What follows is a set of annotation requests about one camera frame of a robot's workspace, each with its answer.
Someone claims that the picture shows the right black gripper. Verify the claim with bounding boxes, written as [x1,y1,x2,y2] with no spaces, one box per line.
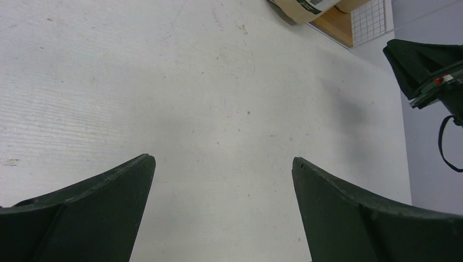
[383,39,462,127]

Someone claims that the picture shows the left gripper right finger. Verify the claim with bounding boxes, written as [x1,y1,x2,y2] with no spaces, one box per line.
[292,157,462,261]

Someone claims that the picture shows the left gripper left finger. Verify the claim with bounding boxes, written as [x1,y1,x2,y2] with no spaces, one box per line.
[1,154,156,261]

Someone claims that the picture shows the brown roll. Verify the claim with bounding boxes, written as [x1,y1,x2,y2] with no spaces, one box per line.
[271,0,341,25]
[335,0,370,14]

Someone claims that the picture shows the white wire wooden shelf rack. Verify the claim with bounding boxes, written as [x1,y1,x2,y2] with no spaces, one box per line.
[307,1,393,49]

